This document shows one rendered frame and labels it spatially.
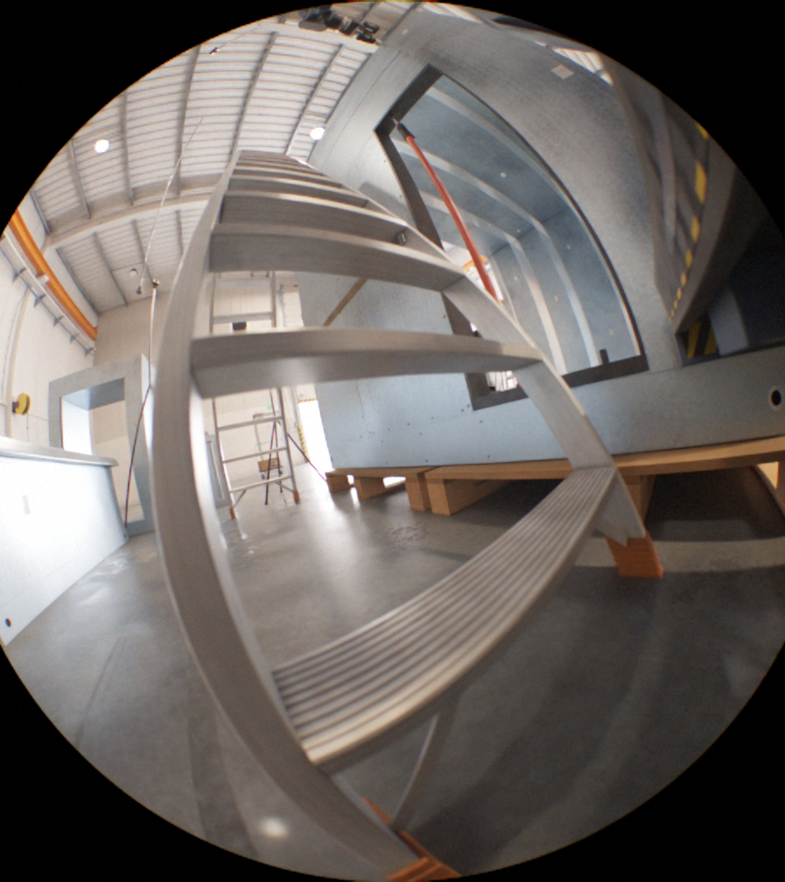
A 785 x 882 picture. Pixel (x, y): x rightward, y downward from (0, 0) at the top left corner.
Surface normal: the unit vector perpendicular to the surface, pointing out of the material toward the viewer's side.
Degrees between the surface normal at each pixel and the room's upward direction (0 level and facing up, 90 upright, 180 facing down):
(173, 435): 66
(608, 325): 90
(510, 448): 90
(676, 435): 90
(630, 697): 0
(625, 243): 90
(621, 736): 0
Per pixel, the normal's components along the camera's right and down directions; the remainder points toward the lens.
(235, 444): 0.51, -0.10
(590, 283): -0.83, 0.20
